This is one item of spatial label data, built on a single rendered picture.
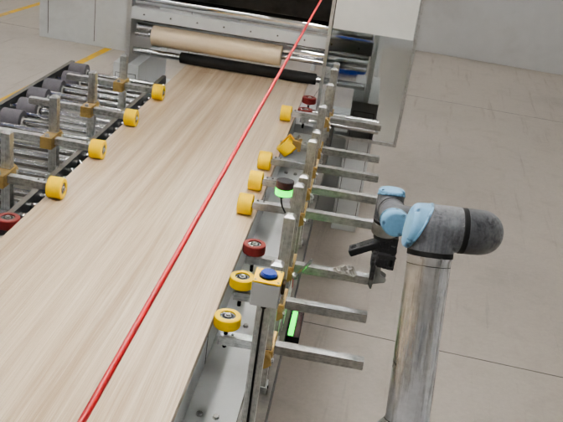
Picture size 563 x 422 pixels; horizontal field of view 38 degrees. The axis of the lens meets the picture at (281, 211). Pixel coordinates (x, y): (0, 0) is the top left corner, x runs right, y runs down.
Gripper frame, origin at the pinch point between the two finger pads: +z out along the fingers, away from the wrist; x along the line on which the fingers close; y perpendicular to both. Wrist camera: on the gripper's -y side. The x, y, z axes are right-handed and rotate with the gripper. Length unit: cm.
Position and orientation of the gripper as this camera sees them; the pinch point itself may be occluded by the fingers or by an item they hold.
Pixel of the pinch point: (369, 284)
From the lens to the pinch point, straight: 286.5
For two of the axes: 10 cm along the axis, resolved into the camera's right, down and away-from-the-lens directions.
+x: 1.4, -3.8, 9.2
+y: 9.8, 1.6, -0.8
